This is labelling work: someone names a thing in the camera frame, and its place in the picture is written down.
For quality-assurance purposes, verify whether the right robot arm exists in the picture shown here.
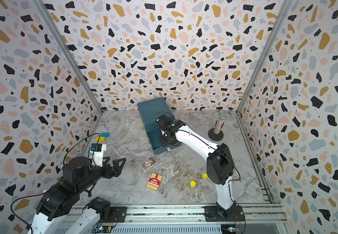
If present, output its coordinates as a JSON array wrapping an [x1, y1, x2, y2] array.
[[156, 115, 236, 220]]

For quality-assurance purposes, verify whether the sprinkle-filled tube on black base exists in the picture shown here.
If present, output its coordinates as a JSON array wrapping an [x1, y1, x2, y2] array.
[[208, 111, 227, 141]]

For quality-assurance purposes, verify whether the teal drawer cabinet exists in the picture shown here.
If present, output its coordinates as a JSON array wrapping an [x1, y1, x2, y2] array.
[[137, 97, 174, 137]]

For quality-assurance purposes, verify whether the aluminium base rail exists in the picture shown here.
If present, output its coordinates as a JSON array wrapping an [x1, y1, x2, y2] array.
[[53, 204, 291, 234]]

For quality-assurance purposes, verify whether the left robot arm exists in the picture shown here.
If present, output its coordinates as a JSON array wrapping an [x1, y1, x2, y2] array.
[[29, 157, 127, 234]]

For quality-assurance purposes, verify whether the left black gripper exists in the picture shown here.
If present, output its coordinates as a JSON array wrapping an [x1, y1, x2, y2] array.
[[77, 154, 127, 195]]

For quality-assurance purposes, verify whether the yellow paint can left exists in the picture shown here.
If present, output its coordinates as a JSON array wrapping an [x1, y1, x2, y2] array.
[[190, 180, 196, 188]]

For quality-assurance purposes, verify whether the teal drawer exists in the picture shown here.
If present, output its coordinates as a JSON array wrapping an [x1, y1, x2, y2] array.
[[147, 129, 182, 155]]

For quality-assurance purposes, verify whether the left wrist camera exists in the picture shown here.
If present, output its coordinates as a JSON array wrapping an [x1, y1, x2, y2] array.
[[89, 143, 106, 167]]

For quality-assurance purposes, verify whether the red Texas Hold'em card box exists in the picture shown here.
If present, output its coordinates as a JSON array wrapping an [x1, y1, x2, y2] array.
[[146, 173, 163, 192]]

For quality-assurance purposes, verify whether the purple card pack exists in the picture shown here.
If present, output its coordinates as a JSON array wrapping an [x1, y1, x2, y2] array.
[[140, 157, 157, 172]]

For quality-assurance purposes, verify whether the yellow block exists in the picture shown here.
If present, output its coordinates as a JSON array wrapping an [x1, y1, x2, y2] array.
[[96, 136, 105, 142]]

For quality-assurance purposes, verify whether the circuit board with wires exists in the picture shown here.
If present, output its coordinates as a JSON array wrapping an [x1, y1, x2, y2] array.
[[92, 223, 114, 234]]

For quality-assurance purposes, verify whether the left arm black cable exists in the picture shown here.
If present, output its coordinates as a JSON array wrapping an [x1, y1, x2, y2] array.
[[10, 192, 46, 232]]

